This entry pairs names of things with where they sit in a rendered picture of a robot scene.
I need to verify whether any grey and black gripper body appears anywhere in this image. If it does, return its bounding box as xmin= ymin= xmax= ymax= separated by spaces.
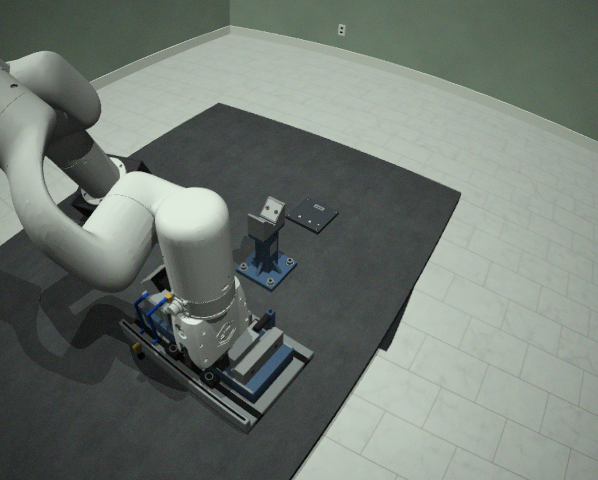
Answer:
xmin=172 ymin=276 xmax=249 ymax=369

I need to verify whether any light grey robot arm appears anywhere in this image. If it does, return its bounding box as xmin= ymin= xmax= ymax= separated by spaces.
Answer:
xmin=0 ymin=51 xmax=236 ymax=317

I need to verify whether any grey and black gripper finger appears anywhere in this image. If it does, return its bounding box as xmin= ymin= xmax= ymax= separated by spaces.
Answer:
xmin=185 ymin=347 xmax=226 ymax=372
xmin=222 ymin=349 xmax=230 ymax=367

